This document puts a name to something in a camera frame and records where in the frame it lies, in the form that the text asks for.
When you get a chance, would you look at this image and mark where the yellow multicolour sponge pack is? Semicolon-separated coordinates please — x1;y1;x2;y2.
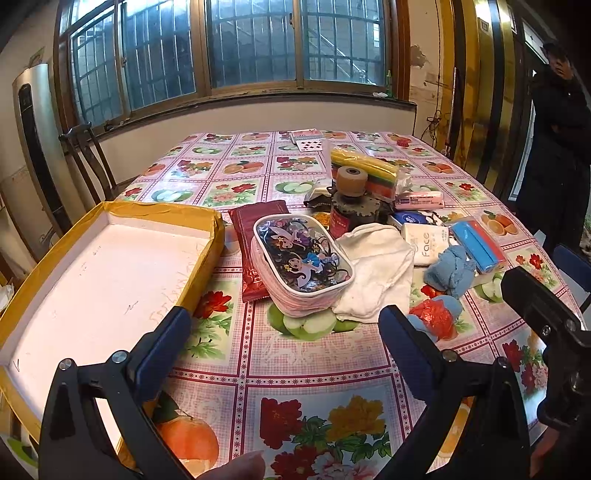
328;146;401;202

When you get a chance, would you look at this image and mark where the wooden chair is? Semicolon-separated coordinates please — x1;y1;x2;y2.
58;123;135;204

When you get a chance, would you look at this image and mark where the blue red sponge cloth pack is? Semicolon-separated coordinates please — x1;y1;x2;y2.
450;219;507;273

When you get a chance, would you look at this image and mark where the barred window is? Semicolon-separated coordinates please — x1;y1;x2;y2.
53;0;410;132

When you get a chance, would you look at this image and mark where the dark red jar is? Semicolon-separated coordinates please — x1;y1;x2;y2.
329;205;367;239

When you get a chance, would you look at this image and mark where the white face tissue pack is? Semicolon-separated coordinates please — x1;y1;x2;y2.
401;223;450;267

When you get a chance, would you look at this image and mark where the person thumb tip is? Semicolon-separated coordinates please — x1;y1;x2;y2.
197;451;266;480

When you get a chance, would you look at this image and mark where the dark red foil packet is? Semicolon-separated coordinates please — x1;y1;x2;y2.
227;199;291;304

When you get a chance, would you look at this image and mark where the cartoon print pencil pouch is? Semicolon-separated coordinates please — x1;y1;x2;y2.
250;213;355;318

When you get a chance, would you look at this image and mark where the playing cards stack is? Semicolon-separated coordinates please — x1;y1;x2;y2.
290;128;325;153

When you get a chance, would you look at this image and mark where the pink tissue pack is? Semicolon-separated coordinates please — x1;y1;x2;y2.
394;190;445;211

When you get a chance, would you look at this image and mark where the floral plastic tablecloth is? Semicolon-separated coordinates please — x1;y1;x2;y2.
0;129;584;480

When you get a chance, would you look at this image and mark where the white cloth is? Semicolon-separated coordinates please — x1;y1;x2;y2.
332;223;415;324

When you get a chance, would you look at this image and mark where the beige tape roll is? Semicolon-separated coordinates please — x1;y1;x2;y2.
335;166;368;198

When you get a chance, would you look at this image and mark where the standing air conditioner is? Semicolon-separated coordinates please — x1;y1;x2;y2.
12;63;86;235

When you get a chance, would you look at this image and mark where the yellow taped foam box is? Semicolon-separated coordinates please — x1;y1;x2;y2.
0;200;226;444

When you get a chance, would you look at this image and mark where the blue chair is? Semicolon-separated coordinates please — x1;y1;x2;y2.
552;245;591;313

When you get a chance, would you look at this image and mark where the blue rag with red band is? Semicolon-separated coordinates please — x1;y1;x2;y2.
407;295;463;343

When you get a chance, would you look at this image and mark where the person in black clothes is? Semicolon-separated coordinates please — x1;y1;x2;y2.
516;42;590;254

